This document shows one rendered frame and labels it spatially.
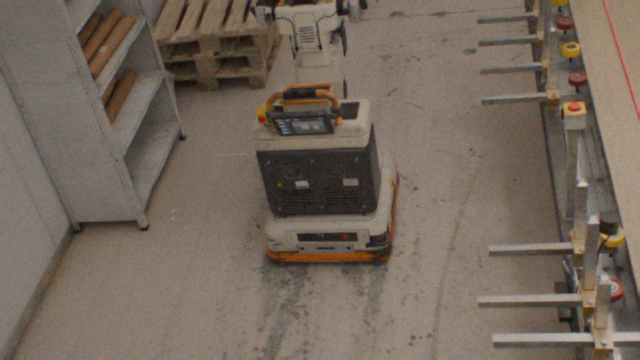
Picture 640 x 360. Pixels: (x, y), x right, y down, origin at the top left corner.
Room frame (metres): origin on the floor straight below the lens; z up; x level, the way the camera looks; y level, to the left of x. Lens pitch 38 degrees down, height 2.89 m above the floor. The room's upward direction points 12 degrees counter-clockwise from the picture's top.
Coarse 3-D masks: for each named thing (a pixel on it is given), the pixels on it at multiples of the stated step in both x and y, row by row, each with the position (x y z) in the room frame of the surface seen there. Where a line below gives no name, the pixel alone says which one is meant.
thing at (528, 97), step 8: (480, 96) 3.04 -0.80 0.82; (488, 96) 3.03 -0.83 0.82; (496, 96) 3.02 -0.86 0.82; (504, 96) 3.01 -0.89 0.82; (512, 96) 2.99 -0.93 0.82; (520, 96) 2.98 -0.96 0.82; (528, 96) 2.97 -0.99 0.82; (536, 96) 2.96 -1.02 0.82; (544, 96) 2.95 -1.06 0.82; (560, 96) 2.93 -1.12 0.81; (568, 96) 2.92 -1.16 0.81; (576, 96) 2.91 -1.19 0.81; (488, 104) 3.01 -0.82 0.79; (496, 104) 3.00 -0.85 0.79
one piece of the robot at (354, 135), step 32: (288, 96) 3.10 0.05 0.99; (320, 96) 3.06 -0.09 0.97; (256, 128) 3.16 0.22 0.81; (352, 128) 3.02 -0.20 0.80; (288, 160) 3.10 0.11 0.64; (320, 160) 3.06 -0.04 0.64; (352, 160) 3.02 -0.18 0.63; (288, 192) 3.11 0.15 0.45; (320, 192) 3.07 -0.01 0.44; (352, 192) 3.03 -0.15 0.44
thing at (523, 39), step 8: (568, 32) 3.42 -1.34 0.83; (480, 40) 3.51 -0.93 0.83; (488, 40) 3.49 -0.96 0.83; (496, 40) 3.48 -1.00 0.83; (504, 40) 3.47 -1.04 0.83; (512, 40) 3.46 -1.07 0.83; (520, 40) 3.45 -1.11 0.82; (528, 40) 3.44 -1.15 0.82; (536, 40) 3.43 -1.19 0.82; (560, 40) 3.40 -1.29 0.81; (568, 40) 3.39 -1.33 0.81
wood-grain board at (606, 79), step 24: (576, 0) 3.59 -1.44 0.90; (600, 0) 3.54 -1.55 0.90; (624, 0) 3.50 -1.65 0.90; (576, 24) 3.36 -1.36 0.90; (600, 24) 3.32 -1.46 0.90; (624, 24) 3.28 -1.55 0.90; (600, 48) 3.11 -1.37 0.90; (624, 48) 3.07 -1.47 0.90; (600, 72) 2.92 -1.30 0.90; (600, 96) 2.75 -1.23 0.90; (624, 96) 2.72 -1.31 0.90; (600, 120) 2.59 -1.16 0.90; (624, 120) 2.56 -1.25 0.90; (624, 144) 2.41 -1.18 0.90; (624, 168) 2.28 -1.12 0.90; (624, 192) 2.15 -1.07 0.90; (624, 216) 2.03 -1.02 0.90; (624, 240) 1.94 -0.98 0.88
